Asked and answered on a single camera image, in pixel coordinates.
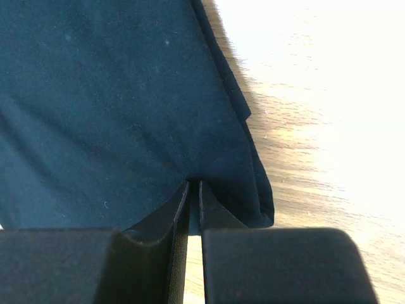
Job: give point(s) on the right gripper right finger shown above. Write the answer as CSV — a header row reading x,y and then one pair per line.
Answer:
x,y
311,265

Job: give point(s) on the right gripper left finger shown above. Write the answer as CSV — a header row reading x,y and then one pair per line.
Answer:
x,y
144,264

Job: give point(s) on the black t shirt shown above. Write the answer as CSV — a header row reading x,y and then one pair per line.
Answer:
x,y
107,107

